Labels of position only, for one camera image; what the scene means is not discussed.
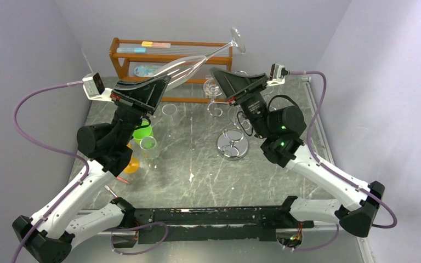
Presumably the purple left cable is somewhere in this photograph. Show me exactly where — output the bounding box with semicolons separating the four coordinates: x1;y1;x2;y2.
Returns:
10;81;92;263

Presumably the aluminium side rail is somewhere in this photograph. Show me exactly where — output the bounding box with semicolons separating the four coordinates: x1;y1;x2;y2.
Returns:
301;76;337;164

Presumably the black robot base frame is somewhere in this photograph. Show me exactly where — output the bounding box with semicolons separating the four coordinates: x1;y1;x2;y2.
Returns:
112;205;314;244

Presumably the orange plastic goblet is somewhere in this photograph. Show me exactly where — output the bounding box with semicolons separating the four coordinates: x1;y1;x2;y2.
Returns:
123;153;140;174

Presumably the blue eraser bar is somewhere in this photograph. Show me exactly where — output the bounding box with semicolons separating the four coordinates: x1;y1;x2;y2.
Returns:
116;47;147;54

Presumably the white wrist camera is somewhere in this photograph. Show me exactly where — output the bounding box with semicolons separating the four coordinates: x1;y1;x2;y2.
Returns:
267;64;291;87
82;72;111;101

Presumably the red pen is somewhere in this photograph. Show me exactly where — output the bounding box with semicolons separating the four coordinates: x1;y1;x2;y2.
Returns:
116;177;130;185

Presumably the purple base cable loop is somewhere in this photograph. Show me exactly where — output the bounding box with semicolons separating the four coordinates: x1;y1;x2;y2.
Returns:
110;220;170;256

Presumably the green plastic goblet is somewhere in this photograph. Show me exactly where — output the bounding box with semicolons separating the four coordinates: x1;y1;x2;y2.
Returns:
132;121;154;145

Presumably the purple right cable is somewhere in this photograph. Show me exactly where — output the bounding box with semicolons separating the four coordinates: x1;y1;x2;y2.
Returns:
288;71;397;230

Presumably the clear stemmed wine glass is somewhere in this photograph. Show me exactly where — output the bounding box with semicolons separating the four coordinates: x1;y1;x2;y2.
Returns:
203;78;223;101

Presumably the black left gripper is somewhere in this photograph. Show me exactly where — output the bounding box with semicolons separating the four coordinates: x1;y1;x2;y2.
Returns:
113;75;174;147

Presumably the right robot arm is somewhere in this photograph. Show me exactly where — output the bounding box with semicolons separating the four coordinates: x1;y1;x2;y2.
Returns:
210;64;385;237

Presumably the orange wooden shelf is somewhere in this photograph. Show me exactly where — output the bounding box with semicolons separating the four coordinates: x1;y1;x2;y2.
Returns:
109;38;239;84

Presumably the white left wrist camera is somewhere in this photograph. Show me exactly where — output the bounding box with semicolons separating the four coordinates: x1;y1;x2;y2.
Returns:
82;72;111;101

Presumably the clear tall flute glass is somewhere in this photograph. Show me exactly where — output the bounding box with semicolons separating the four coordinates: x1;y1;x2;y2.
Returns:
153;27;246;91

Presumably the clear wide wine glass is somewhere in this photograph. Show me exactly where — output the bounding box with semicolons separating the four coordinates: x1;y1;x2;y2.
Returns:
140;136;160;170

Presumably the yellow pink eraser bar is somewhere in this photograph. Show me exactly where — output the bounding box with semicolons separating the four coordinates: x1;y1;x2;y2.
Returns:
141;41;171;49

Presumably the silver red-tipped pen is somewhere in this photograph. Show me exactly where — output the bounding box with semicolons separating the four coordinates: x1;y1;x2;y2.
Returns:
104;185;118;198

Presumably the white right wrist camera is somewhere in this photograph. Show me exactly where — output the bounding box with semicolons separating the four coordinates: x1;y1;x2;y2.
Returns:
267;64;291;87

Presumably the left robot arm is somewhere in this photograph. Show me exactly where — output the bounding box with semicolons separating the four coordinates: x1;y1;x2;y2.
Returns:
12;73;170;262

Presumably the chrome wine glass rack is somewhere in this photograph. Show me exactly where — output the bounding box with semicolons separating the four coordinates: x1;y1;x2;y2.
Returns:
207;99;251;161

